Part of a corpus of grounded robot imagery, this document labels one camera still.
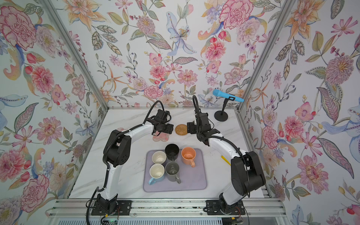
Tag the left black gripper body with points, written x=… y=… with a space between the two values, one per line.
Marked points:
x=165 y=127

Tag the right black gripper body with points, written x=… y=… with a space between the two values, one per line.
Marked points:
x=194 y=130

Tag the light blue mug cream interior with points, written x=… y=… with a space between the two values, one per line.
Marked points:
x=157 y=173

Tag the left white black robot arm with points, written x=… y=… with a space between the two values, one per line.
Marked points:
x=117 y=152

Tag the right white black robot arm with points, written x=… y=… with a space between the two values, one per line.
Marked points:
x=246 y=170

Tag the black microphone stand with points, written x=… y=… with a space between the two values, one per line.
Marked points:
x=222 y=116

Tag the orange mug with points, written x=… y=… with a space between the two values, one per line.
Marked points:
x=188 y=155

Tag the black mug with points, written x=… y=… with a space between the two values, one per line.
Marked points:
x=172 y=152

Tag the grey mug cream interior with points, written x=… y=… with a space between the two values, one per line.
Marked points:
x=159 y=157

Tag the blue microphone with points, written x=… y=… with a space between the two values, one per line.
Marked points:
x=219 y=93

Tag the dark grey mug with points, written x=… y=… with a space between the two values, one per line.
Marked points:
x=172 y=170

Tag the lavender rectangular mat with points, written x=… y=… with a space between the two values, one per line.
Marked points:
x=182 y=177

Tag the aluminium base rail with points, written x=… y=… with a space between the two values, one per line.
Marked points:
x=169 y=208

